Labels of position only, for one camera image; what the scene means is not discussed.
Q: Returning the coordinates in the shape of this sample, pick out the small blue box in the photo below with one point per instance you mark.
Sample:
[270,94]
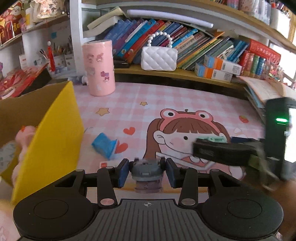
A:
[104,146]

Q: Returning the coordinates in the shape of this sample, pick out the yellow cardboard box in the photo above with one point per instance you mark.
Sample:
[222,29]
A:
[55,148]

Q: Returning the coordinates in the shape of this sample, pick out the white rabbit figurine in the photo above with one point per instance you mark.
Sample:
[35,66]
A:
[44,9]

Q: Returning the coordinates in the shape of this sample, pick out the pink cartoon table mat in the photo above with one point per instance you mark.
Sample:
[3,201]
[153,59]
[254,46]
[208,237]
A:
[153,121]

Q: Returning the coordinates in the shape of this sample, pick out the red boxed book set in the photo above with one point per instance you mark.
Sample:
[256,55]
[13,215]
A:
[263,51]

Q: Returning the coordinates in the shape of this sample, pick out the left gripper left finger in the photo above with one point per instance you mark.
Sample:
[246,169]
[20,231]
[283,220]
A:
[109,178]

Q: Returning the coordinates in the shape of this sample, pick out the grey capped small jar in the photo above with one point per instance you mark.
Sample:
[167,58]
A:
[147,174]

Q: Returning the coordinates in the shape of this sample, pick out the red doll figurine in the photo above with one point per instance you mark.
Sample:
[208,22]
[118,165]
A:
[51,57]

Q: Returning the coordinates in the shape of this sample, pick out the white bookshelf frame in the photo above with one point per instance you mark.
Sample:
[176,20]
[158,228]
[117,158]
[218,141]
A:
[223,17]

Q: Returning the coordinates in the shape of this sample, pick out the pink plush toy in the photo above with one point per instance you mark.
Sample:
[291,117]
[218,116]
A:
[23,139]

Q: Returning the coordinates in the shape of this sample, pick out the red festive doll decoration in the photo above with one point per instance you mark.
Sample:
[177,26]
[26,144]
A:
[10,22]

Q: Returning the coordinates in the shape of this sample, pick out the red plastic wrapped plate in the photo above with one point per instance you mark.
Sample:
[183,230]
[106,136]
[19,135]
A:
[23,81]

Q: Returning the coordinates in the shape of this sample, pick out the stack of papers and books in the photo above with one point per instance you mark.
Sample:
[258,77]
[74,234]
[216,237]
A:
[260,91]

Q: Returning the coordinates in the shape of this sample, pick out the orange white box upper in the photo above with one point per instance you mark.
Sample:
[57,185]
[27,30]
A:
[223,65]

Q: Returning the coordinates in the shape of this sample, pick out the orange white box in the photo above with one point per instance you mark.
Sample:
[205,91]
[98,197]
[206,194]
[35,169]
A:
[223,65]
[205,72]

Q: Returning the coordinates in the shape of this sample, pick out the pink cylinder container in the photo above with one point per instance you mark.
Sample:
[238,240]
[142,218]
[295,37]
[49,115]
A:
[99,67]

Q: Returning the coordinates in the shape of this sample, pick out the white quilted pearl handbag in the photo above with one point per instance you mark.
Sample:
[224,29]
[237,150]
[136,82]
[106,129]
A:
[157,58]

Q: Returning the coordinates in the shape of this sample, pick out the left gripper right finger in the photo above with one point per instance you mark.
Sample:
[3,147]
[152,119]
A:
[186,179]

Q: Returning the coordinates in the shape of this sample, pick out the orange white box lower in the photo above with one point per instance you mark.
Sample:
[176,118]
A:
[205,72]

